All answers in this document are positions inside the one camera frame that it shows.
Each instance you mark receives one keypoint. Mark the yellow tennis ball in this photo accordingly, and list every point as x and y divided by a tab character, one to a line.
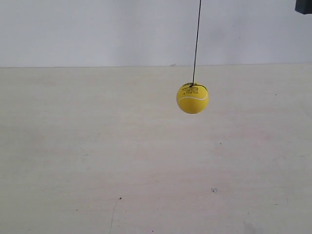
192	98

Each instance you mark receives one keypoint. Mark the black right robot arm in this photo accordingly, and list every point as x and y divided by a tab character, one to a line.
303	6

